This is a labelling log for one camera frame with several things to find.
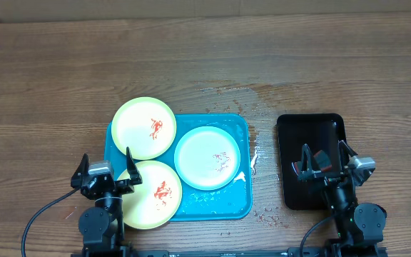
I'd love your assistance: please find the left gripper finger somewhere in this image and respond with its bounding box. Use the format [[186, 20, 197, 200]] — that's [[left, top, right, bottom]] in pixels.
[[126, 147, 143, 186], [71, 153, 89, 188]]

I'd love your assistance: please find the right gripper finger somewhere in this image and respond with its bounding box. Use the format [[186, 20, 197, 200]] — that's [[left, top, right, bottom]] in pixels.
[[298, 144, 321, 181], [338, 140, 357, 168]]

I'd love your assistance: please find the orange sponge with green pad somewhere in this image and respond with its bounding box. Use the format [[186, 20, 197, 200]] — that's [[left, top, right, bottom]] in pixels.
[[293, 151, 333, 175]]

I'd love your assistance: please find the yellow plate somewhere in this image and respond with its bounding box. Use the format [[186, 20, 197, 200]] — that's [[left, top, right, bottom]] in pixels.
[[122, 161, 183, 230], [111, 96, 177, 160]]

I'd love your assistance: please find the light blue plate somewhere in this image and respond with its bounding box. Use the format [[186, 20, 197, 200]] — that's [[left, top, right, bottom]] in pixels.
[[174, 126, 241, 191]]

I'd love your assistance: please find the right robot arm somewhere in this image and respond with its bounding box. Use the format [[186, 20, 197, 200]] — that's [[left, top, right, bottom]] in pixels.
[[292, 141, 387, 256]]

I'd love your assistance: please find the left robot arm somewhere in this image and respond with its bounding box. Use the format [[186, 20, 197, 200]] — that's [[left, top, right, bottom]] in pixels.
[[71, 150, 143, 256]]

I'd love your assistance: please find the black plastic tray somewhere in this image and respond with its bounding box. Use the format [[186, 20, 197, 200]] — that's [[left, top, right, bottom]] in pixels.
[[276, 114, 349, 211]]

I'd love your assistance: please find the teal plastic tray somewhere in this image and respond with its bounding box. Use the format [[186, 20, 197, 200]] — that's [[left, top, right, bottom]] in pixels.
[[103, 113, 254, 221]]

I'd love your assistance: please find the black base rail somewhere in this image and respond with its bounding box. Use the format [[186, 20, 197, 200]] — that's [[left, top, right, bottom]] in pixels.
[[70, 247, 388, 257]]

